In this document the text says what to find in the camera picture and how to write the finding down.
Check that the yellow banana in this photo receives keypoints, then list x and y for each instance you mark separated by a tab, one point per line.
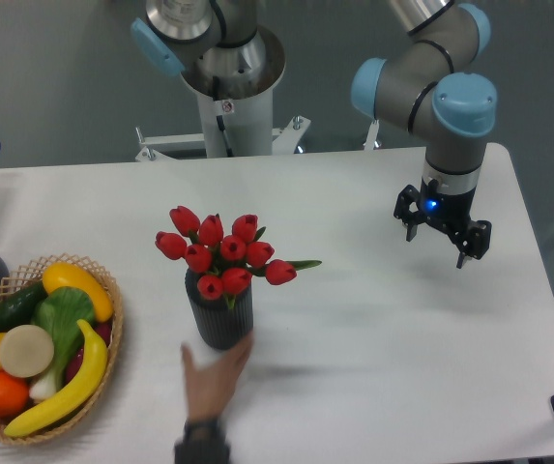
73	395

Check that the dark grey ribbed vase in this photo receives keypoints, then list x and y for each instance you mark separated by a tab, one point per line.
219	326

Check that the dark red vegetable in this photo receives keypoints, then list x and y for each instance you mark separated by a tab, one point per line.
104	330

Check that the green cucumber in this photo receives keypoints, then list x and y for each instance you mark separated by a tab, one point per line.
19	307

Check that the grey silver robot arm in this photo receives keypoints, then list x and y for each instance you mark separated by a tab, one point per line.
427	90

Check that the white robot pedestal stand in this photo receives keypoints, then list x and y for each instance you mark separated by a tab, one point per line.
234	92

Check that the woven wicker basket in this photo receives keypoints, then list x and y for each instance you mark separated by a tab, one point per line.
29	273

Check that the yellow squash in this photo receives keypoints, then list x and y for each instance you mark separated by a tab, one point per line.
64	274

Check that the beige round disc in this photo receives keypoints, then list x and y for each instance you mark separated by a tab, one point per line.
26	351

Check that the red tulip bouquet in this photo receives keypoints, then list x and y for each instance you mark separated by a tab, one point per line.
222	265

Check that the dark sleeved forearm with watch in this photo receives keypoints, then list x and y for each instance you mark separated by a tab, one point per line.
203	442

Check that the person's bare hand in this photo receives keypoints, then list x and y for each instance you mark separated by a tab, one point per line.
209	389

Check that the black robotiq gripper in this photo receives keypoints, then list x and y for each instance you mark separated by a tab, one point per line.
444	203

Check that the orange fruit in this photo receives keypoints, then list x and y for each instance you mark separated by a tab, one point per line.
14	394

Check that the green bok choy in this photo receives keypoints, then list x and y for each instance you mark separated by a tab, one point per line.
58	315

